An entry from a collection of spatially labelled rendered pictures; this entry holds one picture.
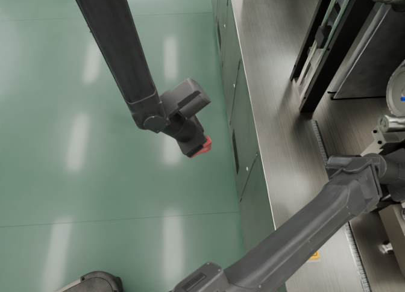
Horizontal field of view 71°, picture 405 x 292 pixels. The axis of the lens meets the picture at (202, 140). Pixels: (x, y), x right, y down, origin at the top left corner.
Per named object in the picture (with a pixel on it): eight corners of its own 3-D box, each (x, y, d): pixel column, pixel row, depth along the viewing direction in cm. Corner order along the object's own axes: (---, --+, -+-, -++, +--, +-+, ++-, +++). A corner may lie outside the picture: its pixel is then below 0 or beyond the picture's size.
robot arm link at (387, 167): (382, 181, 54) (384, 152, 54) (348, 178, 60) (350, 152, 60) (401, 186, 57) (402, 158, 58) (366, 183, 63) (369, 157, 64)
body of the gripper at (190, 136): (190, 109, 70) (175, 97, 64) (209, 141, 66) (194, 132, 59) (170, 124, 72) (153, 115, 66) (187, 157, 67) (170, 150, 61)
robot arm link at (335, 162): (369, 212, 53) (356, 170, 52) (316, 203, 63) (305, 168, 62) (399, 183, 59) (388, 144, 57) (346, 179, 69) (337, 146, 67)
